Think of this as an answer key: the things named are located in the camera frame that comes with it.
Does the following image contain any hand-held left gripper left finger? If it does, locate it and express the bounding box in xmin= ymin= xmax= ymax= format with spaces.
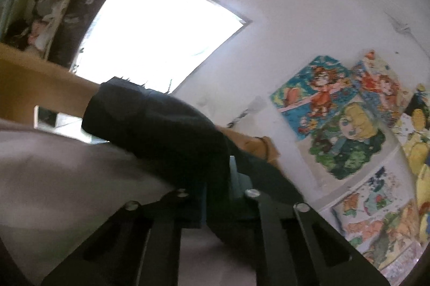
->
xmin=42 ymin=185 xmax=209 ymax=286

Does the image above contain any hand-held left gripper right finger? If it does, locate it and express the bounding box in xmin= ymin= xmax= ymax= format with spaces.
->
xmin=228 ymin=155 xmax=392 ymax=286

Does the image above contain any black garment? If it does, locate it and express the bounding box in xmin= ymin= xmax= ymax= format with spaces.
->
xmin=81 ymin=77 xmax=304 ymax=241

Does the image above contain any blond character green poster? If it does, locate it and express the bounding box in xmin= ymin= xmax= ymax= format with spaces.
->
xmin=308 ymin=98 xmax=388 ymax=181

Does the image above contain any blue poster with orange figures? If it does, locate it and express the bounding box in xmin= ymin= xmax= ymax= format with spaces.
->
xmin=270 ymin=54 xmax=357 ymax=140

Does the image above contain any pink bed duvet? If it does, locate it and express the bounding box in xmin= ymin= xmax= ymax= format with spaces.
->
xmin=0 ymin=118 xmax=236 ymax=286

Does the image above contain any white poster with orange fish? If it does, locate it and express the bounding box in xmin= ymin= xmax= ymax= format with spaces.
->
xmin=331 ymin=165 xmax=422 ymax=273

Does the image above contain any red-haired character poster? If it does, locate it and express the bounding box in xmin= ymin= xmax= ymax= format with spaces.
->
xmin=352 ymin=50 xmax=412 ymax=129

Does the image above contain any bright window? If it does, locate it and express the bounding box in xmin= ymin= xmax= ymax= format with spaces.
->
xmin=70 ymin=0 xmax=253 ymax=96

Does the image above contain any black and yellow character poster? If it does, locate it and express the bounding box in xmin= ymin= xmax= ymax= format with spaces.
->
xmin=392 ymin=84 xmax=430 ymax=218

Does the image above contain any cluttered dark shelf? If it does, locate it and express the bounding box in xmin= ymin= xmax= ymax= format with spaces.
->
xmin=0 ymin=0 xmax=133 ymax=69

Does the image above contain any wooden bed frame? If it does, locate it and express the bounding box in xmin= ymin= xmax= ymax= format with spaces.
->
xmin=0 ymin=44 xmax=281 ymax=169

